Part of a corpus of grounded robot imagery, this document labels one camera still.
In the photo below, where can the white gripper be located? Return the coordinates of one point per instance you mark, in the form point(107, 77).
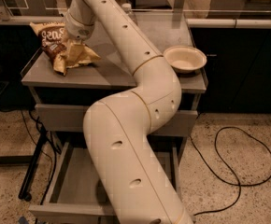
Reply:
point(78, 30)

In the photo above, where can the brown yellow chip bag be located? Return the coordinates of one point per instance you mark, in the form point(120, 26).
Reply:
point(54, 42)

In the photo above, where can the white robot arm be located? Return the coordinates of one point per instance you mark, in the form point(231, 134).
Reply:
point(116, 127)

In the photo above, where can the closed upper grey drawer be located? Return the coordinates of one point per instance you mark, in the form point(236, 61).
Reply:
point(69, 118)

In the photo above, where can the clear plastic water bottle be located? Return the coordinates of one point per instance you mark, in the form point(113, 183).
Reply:
point(131, 16)

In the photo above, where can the white paper bowl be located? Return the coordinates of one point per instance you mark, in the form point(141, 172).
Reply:
point(185, 59)

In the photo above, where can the black table leg frame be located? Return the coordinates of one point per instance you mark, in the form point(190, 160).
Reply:
point(29, 160)

